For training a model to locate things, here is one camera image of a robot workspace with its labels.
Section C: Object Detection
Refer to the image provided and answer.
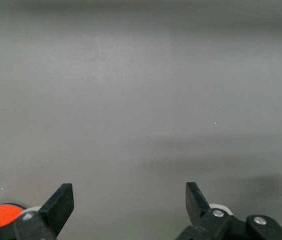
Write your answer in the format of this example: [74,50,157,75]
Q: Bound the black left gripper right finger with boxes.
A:
[175,181,282,240]

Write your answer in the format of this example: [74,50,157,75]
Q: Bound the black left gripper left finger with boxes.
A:
[0,183,75,240]

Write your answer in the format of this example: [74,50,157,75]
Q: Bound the orange cylindrical can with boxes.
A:
[0,203,24,228]

